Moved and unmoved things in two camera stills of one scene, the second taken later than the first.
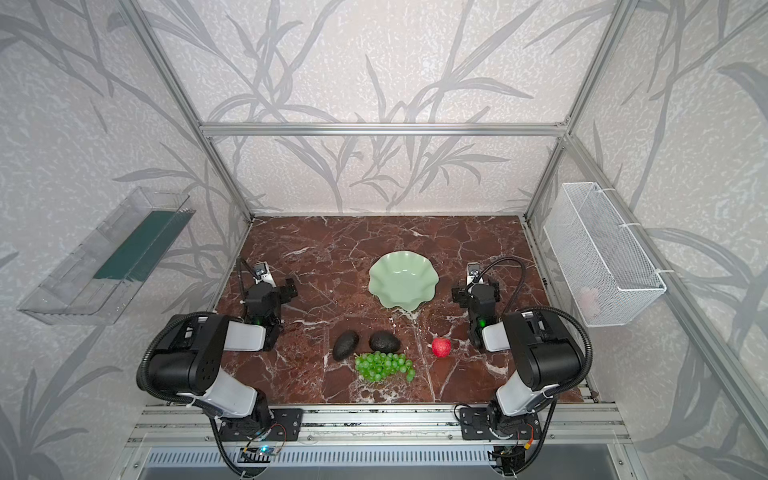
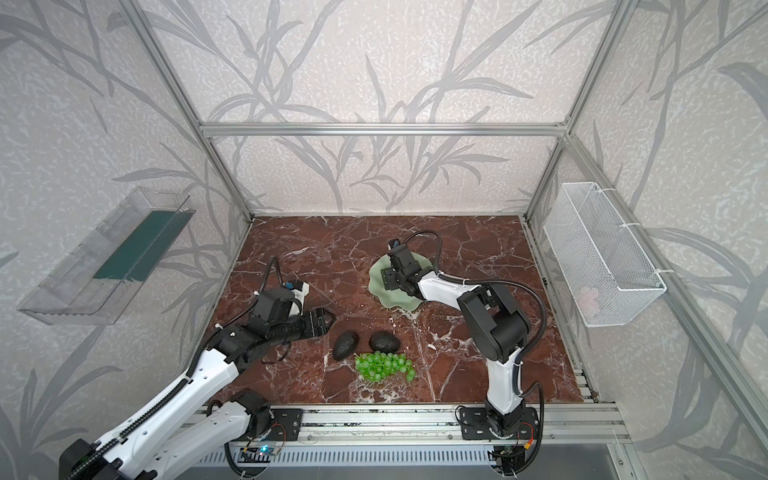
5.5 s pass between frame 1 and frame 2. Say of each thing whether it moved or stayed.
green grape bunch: stayed
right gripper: moved
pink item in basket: stayed
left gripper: moved
